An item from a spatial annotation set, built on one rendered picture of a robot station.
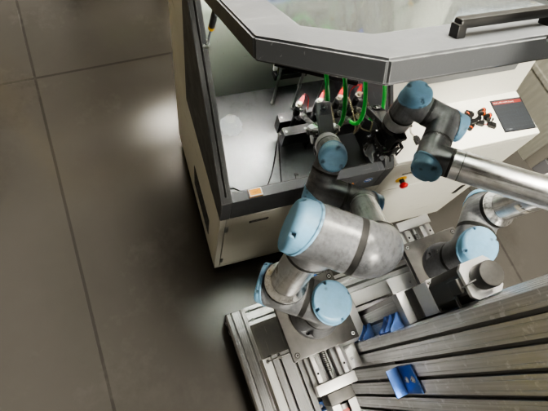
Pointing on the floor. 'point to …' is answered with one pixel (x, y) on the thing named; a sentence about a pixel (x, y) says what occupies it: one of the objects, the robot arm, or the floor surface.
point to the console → (465, 90)
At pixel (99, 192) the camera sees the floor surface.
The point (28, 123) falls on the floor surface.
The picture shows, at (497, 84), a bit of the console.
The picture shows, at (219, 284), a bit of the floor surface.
